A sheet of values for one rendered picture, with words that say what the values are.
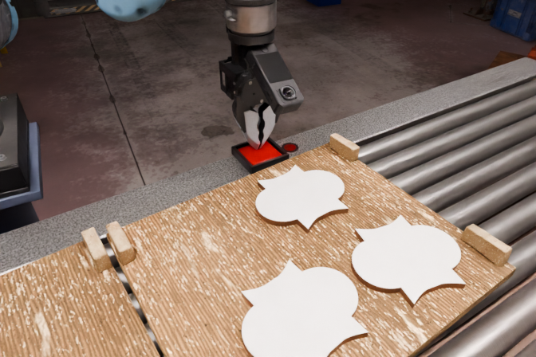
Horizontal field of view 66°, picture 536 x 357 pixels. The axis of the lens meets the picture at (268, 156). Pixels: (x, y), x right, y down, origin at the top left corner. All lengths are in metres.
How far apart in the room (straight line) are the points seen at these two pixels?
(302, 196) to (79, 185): 1.82
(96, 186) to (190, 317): 1.83
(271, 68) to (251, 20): 0.07
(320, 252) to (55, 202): 1.84
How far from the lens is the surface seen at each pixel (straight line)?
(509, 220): 0.72
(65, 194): 2.30
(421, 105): 0.98
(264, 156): 0.73
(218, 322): 0.50
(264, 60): 0.63
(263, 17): 0.62
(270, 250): 0.56
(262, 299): 0.50
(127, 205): 0.69
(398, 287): 0.53
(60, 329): 0.54
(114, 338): 0.51
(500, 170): 0.83
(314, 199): 0.62
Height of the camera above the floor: 1.35
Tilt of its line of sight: 35 degrees down
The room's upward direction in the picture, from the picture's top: straight up
